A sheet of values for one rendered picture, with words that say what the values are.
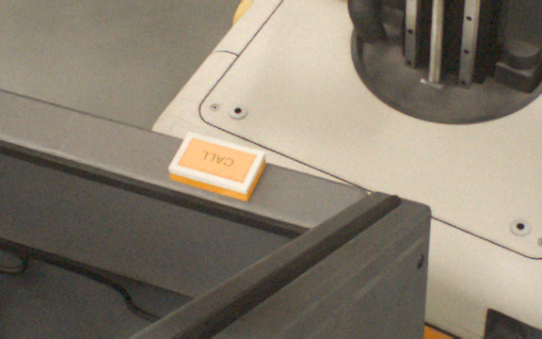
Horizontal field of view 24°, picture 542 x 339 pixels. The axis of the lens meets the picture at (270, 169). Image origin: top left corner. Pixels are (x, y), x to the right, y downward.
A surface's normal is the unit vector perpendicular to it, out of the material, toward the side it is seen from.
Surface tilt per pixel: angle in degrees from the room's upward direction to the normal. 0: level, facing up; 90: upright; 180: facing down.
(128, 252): 90
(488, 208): 0
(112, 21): 0
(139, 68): 0
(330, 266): 43
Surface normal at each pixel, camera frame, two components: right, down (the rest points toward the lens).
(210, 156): -0.06, -0.62
